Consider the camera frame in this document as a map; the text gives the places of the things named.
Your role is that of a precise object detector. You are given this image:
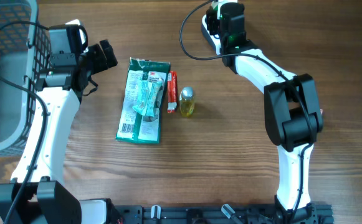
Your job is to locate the green 3M gloves package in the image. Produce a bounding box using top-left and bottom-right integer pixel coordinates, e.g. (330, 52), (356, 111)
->
(116, 58), (171, 144)

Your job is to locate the red stick sachet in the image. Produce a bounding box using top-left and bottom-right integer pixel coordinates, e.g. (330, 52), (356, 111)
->
(167, 71), (178, 113)

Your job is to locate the white barcode scanner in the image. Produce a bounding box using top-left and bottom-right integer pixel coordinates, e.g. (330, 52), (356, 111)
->
(201, 15), (221, 55)

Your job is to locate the grey plastic mesh basket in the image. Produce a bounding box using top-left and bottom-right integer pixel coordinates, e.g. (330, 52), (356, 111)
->
(0, 0), (50, 157)

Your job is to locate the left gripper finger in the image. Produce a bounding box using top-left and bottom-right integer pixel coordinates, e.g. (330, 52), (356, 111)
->
(99, 39), (118, 70)
(87, 44), (108, 75)

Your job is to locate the black left camera cable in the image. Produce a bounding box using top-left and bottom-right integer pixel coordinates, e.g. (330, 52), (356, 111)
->
(0, 20), (51, 224)

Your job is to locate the mint green wipes pack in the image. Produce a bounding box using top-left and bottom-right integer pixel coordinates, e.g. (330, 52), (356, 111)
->
(132, 78), (163, 117)

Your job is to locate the yellow liquid bottle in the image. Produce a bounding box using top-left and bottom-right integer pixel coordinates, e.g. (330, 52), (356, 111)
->
(179, 86), (195, 117)

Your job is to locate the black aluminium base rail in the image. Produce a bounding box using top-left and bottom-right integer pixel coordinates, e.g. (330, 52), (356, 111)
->
(80, 198), (334, 224)

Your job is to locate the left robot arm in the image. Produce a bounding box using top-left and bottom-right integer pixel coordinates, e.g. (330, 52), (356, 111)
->
(0, 20), (121, 223)

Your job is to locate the black camera cable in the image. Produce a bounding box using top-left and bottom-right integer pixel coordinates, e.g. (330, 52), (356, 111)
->
(179, 0), (315, 224)
(0, 20), (51, 224)

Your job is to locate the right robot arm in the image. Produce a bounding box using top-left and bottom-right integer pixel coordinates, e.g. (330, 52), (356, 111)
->
(202, 1), (323, 223)

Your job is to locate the black right camera cable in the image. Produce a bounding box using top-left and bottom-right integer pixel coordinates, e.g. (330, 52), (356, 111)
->
(179, 0), (315, 224)

